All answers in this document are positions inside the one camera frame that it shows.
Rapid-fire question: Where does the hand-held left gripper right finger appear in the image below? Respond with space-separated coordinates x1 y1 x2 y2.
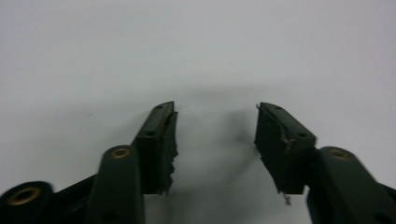
253 102 318 195

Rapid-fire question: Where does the white paper sheet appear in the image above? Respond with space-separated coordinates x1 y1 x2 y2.
0 0 396 224

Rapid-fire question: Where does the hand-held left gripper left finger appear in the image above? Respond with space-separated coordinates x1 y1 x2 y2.
132 101 179 196

